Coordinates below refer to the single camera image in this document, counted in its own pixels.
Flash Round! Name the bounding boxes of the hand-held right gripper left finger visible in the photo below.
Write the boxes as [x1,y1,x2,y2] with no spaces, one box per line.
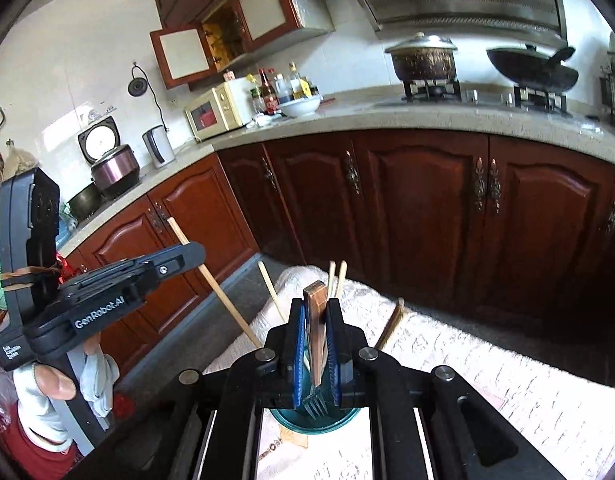
[170,297,308,480]

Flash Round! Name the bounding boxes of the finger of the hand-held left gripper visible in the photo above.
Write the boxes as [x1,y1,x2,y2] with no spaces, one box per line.
[58,241,207,306]

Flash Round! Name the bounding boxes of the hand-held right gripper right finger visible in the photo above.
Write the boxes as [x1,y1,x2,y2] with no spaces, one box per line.
[323,297,521,480]

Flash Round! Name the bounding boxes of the copper handle fork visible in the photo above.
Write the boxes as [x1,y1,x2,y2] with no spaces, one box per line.
[301,281,332,422]

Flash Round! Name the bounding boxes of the person's left hand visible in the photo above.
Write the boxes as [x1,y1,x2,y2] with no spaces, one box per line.
[12,349,122,443]

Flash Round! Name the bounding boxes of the dark metal bowl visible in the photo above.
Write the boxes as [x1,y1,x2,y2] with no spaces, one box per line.
[67,182,103,221]

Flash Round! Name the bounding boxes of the dark wooden chopsticks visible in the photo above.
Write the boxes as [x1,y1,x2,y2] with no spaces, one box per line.
[376,297,406,352]

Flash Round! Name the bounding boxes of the tan paper piece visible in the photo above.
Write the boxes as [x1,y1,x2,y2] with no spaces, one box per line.
[280,430,312,450]

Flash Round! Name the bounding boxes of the rice cooker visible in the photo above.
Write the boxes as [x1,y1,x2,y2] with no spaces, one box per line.
[78,116,140,200]

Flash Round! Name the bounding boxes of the white electric kettle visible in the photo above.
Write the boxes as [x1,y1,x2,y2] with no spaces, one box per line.
[142,125,177,169]

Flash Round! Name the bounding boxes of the white textured cloth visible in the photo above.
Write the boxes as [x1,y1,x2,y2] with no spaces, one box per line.
[202,265,615,480]

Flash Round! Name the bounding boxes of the cream microwave oven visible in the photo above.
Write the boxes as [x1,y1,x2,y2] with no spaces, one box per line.
[184,78,253,142]

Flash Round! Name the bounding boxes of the red wooden base cabinets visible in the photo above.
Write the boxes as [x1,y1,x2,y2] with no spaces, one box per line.
[57,132,615,386]

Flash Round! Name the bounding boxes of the green label bottle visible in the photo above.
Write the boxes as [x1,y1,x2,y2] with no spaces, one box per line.
[250,75,266,114]

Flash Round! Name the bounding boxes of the red label dark bottle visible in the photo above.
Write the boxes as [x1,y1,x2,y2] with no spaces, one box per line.
[258,67,278,114]

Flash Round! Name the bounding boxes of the white ceramic bowl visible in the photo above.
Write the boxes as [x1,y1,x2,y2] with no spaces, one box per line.
[277,95,322,118]

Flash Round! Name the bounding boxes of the yellow oil bottle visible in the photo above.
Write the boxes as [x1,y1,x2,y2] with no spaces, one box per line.
[288,62,309,101]

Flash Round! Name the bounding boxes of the grey stone countertop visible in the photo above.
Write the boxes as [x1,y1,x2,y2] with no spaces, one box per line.
[52,85,615,261]

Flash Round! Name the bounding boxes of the gas stove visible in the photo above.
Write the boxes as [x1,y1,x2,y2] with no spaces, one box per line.
[375,77,575,118]

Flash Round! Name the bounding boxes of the brown pot with metal lid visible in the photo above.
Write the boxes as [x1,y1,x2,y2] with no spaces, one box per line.
[385,32,459,83]

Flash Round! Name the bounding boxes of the black wok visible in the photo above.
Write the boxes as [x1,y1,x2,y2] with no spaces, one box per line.
[486,44,579,93]

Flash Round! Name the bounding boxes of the wooden wall cabinet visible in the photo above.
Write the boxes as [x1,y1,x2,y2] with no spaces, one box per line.
[150,0,335,92]

